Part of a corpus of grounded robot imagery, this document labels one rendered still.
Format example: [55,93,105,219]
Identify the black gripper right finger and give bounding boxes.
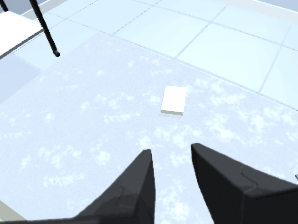
[191,143,298,224]

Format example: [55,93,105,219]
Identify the white flat box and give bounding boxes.
[161,86,187,115]

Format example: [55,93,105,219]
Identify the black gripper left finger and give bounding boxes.
[0,149,156,224]

